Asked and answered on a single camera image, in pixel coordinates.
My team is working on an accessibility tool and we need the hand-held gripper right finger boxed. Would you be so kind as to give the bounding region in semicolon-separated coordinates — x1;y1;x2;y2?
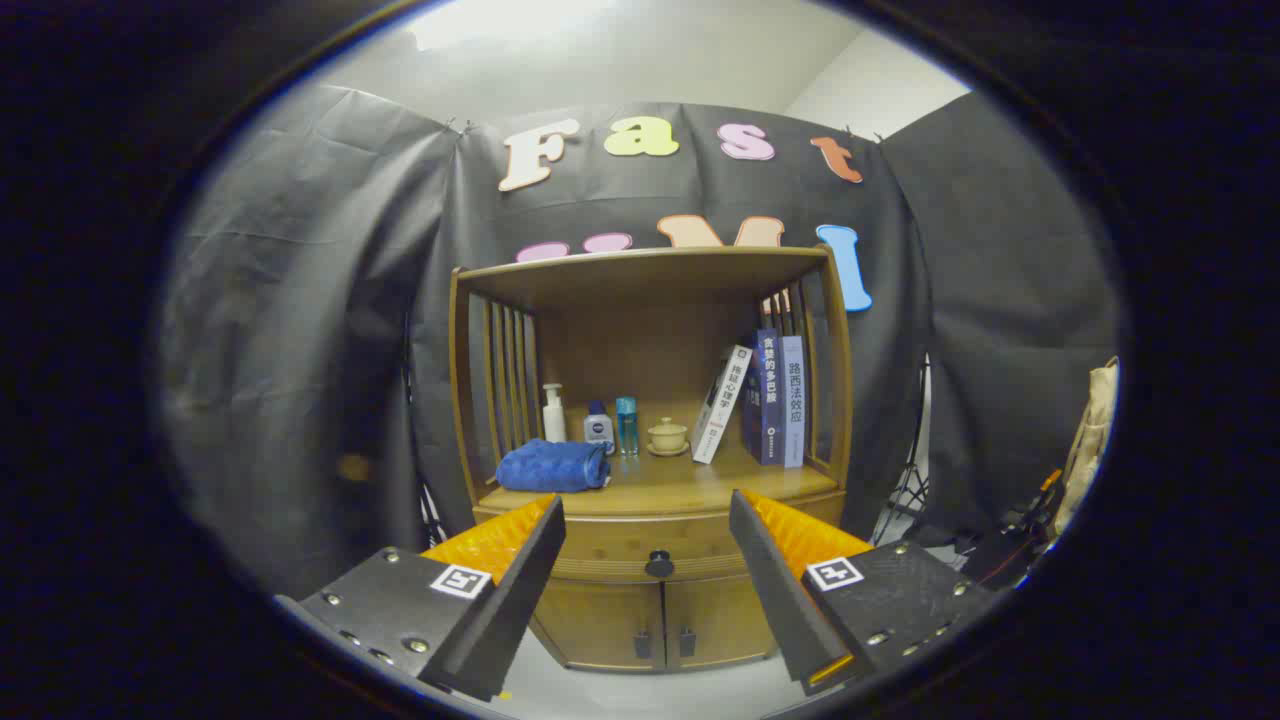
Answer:
729;488;1001;697

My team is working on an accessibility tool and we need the white book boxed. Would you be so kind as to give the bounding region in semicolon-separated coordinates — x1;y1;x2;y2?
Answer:
690;345;754;466

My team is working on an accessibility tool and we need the beige bag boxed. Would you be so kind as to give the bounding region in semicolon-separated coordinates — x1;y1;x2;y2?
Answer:
1050;357;1121;541

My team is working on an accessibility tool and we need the beige lidded teacup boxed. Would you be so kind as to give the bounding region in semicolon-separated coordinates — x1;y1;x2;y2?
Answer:
645;417;692;459

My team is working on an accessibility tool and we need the wooden cabinet door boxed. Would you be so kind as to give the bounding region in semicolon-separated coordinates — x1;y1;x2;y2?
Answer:
530;578;666;673
665;575;791;666

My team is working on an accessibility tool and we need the rolled blue towel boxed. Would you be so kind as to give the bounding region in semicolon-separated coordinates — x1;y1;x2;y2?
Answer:
495;438;613;494

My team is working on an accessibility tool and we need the dark equipment with cables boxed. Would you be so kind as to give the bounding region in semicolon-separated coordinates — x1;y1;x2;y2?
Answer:
960;470;1066;591

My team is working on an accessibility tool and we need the wooden drawer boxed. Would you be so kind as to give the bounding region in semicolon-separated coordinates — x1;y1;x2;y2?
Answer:
475;490;846;583

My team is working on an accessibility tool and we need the black tripod stand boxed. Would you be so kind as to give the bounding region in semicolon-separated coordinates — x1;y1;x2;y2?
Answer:
872;355;933;546

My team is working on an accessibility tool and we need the dark blue book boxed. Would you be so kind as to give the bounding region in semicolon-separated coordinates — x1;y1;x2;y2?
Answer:
741;328;784;467

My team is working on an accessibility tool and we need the wooden cabinet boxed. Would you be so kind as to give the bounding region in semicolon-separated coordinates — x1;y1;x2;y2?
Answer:
447;245;856;673

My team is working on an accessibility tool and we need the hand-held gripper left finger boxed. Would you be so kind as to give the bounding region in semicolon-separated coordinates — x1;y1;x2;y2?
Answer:
275;493;567;703

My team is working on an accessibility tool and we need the white bottle with blue cap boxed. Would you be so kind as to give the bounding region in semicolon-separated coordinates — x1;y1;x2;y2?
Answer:
583;400;617;456

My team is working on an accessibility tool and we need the light lavender book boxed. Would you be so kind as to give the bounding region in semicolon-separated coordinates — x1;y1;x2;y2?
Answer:
781;335;807;470

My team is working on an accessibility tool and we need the wooden countertop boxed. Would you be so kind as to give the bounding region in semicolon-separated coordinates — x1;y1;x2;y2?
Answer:
478;440;841;518

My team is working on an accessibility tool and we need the black backdrop cloth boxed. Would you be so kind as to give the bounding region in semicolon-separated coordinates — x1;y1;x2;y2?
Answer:
160;82;1121;601

